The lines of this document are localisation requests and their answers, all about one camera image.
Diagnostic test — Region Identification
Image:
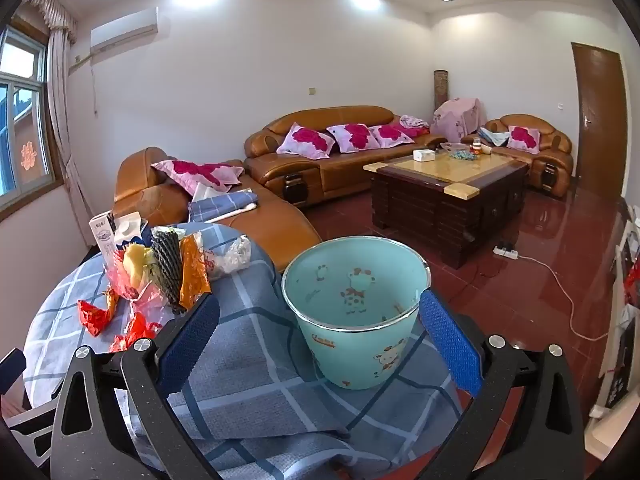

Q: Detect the light blue cloth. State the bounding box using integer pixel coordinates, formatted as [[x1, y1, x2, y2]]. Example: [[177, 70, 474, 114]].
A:
[[477, 127, 508, 147]]

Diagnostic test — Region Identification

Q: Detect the pink floral cloth cover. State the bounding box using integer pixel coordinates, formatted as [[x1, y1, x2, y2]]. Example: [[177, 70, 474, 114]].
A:
[[432, 97, 487, 142]]

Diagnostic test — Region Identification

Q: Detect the blue plaid tablecloth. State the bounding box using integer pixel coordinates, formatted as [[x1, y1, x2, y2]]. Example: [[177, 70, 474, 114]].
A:
[[22, 222, 476, 480]]

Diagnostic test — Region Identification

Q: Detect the yellow foam sleeve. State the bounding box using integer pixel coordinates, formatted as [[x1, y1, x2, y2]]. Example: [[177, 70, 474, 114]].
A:
[[122, 244, 148, 286]]

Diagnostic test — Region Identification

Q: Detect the brown wooden door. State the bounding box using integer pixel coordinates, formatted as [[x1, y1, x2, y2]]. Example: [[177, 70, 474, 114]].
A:
[[571, 42, 629, 201]]

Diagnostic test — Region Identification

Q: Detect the black metal frame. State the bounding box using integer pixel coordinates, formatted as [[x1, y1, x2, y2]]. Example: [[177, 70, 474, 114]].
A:
[[0, 347, 56, 461]]

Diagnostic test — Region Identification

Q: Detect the blue and white milk carton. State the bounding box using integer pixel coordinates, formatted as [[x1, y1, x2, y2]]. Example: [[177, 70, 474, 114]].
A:
[[112, 214, 151, 251]]

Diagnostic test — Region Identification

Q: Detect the brown leather chaise sofa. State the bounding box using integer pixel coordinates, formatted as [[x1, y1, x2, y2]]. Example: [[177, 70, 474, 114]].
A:
[[112, 147, 323, 261]]

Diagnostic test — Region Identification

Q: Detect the folded blue plaid sheet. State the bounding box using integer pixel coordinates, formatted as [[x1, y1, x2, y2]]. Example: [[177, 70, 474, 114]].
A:
[[188, 190, 260, 222]]

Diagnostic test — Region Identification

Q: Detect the black foam net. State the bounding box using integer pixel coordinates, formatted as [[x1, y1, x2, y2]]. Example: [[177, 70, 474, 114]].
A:
[[150, 227, 188, 316]]

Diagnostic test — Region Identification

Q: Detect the pink floral pillow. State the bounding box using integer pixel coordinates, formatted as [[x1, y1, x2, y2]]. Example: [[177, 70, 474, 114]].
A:
[[276, 122, 336, 159], [326, 123, 381, 153], [368, 124, 415, 149], [151, 159, 244, 193], [507, 125, 542, 155]]

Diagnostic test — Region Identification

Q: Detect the brown leather three-seat sofa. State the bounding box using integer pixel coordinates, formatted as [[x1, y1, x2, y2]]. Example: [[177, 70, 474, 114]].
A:
[[244, 105, 448, 206]]

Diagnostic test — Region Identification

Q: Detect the white plastic bag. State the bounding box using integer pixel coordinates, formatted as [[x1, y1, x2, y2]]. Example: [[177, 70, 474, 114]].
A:
[[202, 234, 252, 281]]

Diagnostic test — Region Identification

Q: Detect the pink floral folded blanket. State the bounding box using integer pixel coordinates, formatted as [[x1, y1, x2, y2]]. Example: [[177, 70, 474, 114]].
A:
[[390, 115, 432, 138]]

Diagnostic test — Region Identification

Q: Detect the orange wrapper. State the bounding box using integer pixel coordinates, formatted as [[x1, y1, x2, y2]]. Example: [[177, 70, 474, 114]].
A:
[[179, 235, 213, 311]]

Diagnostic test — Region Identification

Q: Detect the red clear plastic bag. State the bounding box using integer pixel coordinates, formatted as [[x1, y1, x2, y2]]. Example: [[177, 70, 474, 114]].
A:
[[104, 252, 168, 321]]

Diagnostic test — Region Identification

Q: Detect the brown leather armchair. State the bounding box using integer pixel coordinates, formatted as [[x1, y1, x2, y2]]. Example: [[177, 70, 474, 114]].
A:
[[461, 114, 574, 197]]

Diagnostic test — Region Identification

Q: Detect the white wall air conditioner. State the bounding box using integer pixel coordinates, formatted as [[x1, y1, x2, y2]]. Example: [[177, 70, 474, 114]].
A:
[[90, 7, 159, 52]]

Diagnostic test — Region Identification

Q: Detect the white power cable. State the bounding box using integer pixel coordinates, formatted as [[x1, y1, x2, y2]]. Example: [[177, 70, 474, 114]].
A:
[[517, 255, 608, 341]]

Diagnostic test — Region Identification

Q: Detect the teal cartoon bucket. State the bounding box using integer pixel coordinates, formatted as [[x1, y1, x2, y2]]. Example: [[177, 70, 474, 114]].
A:
[[281, 236, 432, 391]]

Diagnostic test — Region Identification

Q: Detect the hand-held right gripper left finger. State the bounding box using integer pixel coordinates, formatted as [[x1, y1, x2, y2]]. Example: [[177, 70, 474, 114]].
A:
[[50, 294, 223, 480]]

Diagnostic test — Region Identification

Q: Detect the dark wooden coffee table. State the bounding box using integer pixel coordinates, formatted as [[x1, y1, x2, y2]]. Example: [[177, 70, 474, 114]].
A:
[[363, 147, 528, 269]]

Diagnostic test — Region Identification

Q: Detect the beige curtain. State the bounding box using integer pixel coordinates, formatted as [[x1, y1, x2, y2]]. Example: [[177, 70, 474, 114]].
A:
[[22, 0, 96, 218]]

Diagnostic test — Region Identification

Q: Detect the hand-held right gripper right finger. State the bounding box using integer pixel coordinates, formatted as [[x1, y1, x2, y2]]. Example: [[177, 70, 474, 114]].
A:
[[402, 287, 587, 480]]

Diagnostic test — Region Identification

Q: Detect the tall patterned column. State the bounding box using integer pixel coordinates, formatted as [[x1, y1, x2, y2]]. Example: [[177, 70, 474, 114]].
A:
[[433, 70, 449, 113]]

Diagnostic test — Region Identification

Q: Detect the window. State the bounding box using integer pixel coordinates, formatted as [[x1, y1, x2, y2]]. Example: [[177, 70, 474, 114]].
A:
[[0, 25, 56, 206]]

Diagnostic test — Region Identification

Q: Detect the red foil wrapper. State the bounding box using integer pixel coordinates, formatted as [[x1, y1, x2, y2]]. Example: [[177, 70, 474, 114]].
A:
[[109, 312, 163, 353], [77, 290, 121, 337]]

